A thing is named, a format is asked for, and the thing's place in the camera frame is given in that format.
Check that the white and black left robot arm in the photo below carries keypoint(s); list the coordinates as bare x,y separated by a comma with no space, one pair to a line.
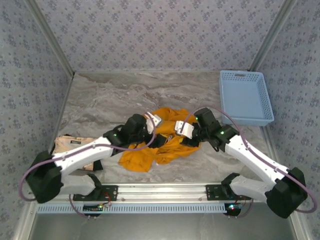
82,155

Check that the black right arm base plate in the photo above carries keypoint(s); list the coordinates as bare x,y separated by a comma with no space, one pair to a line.
212,193

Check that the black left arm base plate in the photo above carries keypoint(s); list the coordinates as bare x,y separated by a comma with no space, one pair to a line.
112,193

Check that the beige printed t-shirt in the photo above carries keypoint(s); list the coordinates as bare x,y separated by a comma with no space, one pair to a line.
67,146

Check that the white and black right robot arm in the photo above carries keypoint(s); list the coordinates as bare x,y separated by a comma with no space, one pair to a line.
250,155

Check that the orange t-shirt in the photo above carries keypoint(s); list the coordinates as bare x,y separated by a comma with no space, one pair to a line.
135,160

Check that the aluminium mounting rail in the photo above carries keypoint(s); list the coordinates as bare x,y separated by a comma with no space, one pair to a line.
160,191

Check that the light blue plastic basket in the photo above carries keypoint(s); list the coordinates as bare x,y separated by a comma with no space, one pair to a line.
245,100

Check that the aluminium frame post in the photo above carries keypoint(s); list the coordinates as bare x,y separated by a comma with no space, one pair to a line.
272,37
50,37

